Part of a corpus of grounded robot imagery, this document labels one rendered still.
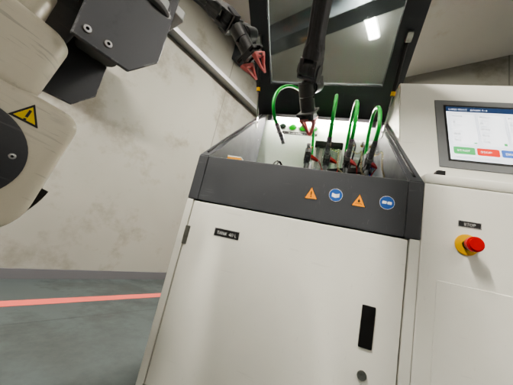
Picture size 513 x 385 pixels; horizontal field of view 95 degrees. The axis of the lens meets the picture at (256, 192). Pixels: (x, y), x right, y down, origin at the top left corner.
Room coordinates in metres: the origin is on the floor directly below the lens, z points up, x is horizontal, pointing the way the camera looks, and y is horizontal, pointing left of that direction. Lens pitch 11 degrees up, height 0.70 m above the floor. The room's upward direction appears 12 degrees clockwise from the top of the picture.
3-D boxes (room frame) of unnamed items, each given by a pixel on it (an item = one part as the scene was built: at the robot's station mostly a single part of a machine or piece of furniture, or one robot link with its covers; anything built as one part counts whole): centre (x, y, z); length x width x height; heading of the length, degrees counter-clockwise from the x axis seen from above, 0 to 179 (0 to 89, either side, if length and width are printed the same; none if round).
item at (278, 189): (0.73, -0.12, 0.87); 0.62 x 0.04 x 0.16; 74
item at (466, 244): (0.56, -0.54, 0.80); 0.05 x 0.04 x 0.05; 74
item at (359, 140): (1.14, -0.49, 1.20); 0.13 x 0.03 x 0.31; 74
